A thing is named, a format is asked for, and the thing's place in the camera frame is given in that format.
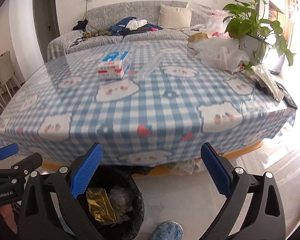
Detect gold foil bag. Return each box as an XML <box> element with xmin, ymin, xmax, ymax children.
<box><xmin>86</xmin><ymin>188</ymin><xmax>117</xmax><ymax>225</ymax></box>

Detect blue checked bear tablecloth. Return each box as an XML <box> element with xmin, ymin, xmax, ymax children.
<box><xmin>0</xmin><ymin>40</ymin><xmax>296</xmax><ymax>166</ymax></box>

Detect clear plastic tube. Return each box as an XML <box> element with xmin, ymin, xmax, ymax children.
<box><xmin>137</xmin><ymin>52</ymin><xmax>164</xmax><ymax>81</ymax></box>

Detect beige striped pillow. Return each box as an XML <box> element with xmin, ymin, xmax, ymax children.
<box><xmin>158</xmin><ymin>4</ymin><xmax>192</xmax><ymax>29</ymax></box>

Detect grey door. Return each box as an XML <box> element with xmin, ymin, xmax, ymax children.
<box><xmin>32</xmin><ymin>0</ymin><xmax>60</xmax><ymax>63</ymax></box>

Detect black remote control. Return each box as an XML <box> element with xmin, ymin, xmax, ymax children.
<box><xmin>275</xmin><ymin>81</ymin><xmax>298</xmax><ymax>110</ymax></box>

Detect blue slipper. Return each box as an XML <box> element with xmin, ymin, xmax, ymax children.
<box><xmin>150</xmin><ymin>221</ymin><xmax>184</xmax><ymax>240</ymax></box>

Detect white plastic bag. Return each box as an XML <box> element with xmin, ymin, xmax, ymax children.
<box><xmin>193</xmin><ymin>37</ymin><xmax>250</xmax><ymax>71</ymax></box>

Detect plastic bags under table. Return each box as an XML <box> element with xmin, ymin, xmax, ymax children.
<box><xmin>164</xmin><ymin>158</ymin><xmax>206</xmax><ymax>176</ymax></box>

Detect blue white milk carton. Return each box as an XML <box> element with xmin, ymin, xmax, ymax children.
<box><xmin>97</xmin><ymin>51</ymin><xmax>131</xmax><ymax>80</ymax></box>

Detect black lined trash bin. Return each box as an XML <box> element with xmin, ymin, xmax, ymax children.
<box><xmin>77</xmin><ymin>166</ymin><xmax>145</xmax><ymax>239</ymax></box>

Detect tan tissue box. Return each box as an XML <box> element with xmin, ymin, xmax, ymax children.
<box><xmin>187</xmin><ymin>32</ymin><xmax>209</xmax><ymax>49</ymax></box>

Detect folded white napkins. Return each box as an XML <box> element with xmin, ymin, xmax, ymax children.
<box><xmin>251</xmin><ymin>64</ymin><xmax>284</xmax><ymax>101</ymax></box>

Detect person left hand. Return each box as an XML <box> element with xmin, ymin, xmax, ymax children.
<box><xmin>0</xmin><ymin>204</ymin><xmax>18</xmax><ymax>234</ymax></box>

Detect green potted plant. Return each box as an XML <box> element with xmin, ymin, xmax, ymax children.
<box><xmin>223</xmin><ymin>0</ymin><xmax>295</xmax><ymax>70</ymax></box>

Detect clear bag with scraps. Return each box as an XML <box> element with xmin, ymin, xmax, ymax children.
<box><xmin>108</xmin><ymin>186</ymin><xmax>134</xmax><ymax>223</ymax></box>

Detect grey covered sofa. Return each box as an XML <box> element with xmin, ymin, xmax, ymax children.
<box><xmin>47</xmin><ymin>1</ymin><xmax>209</xmax><ymax>61</ymax></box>

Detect red printed plastic bag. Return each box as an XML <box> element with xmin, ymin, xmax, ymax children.
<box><xmin>186</xmin><ymin>1</ymin><xmax>232</xmax><ymax>38</ymax></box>

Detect black bag on sofa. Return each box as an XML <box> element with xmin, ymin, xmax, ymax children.
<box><xmin>71</xmin><ymin>19</ymin><xmax>88</xmax><ymax>31</ymax></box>

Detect pile of clothes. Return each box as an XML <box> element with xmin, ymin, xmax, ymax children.
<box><xmin>83</xmin><ymin>17</ymin><xmax>163</xmax><ymax>38</ymax></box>

